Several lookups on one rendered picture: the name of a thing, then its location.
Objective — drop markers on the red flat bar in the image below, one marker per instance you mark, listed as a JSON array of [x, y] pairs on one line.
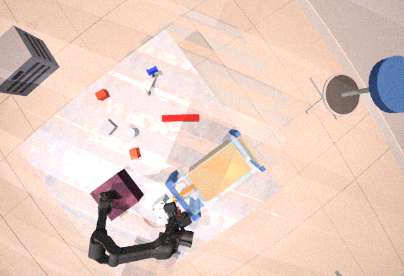
[[186, 117]]

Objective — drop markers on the grey cylinder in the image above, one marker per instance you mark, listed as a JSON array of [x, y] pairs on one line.
[[132, 132]]

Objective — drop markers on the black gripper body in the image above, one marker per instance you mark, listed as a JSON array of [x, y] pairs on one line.
[[169, 209]]

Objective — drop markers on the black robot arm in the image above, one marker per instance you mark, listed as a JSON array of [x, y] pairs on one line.
[[163, 248]]

